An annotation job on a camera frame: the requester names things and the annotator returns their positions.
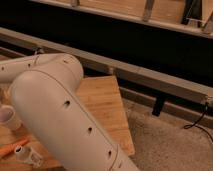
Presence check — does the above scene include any white ceramic cup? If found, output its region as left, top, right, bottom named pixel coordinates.
left=0, top=105, right=21, bottom=131

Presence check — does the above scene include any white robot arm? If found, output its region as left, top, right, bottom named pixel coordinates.
left=0, top=53, right=140, bottom=171

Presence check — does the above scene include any orange carrot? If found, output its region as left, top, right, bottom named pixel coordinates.
left=0, top=139, right=29, bottom=158

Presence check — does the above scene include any metal rail beam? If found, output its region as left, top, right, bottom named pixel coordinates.
left=0, top=27, right=213, bottom=107

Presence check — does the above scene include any black cable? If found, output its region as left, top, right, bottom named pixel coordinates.
left=182, top=101, right=213, bottom=144

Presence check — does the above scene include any wooden shelf frame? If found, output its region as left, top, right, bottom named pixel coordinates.
left=31, top=0, right=213, bottom=39

